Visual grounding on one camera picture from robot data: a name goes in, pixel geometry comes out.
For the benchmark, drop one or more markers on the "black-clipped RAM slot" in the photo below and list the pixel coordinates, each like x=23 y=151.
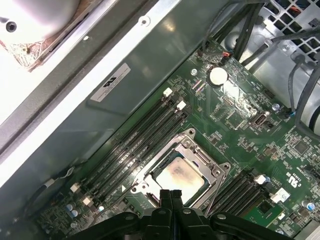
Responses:
x=141 y=160
x=225 y=191
x=237 y=197
x=127 y=146

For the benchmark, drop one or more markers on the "square black chip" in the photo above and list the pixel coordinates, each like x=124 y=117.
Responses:
x=302 y=148

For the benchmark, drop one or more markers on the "grey metal drive cage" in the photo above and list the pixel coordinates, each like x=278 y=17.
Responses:
x=280 y=48

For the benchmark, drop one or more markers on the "round coin battery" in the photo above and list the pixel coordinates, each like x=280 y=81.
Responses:
x=217 y=76

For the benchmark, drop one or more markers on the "black PC case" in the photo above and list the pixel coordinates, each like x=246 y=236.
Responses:
x=140 y=62

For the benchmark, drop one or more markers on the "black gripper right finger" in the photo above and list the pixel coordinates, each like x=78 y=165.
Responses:
x=185 y=225

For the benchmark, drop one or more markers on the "metal socket cover frame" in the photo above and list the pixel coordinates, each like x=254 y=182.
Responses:
x=202 y=162

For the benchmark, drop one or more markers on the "white board sticker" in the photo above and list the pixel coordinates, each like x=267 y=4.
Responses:
x=279 y=195

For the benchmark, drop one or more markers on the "CPU socket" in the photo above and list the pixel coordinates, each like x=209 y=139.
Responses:
x=187 y=143

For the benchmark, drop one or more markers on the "silver CPU plate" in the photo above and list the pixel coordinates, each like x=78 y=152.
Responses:
x=180 y=175

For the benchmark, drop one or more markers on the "long white case label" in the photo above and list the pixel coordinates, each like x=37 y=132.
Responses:
x=110 y=82

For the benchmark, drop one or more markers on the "green motherboard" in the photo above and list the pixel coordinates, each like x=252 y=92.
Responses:
x=237 y=140

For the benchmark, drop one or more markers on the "small blue capacitor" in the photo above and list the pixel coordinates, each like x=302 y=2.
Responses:
x=311 y=207
x=275 y=107
x=74 y=214
x=69 y=207

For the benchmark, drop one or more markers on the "silver internal USB port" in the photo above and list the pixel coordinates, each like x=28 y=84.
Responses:
x=259 y=120

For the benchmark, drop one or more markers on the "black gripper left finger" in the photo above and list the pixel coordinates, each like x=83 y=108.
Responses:
x=160 y=225

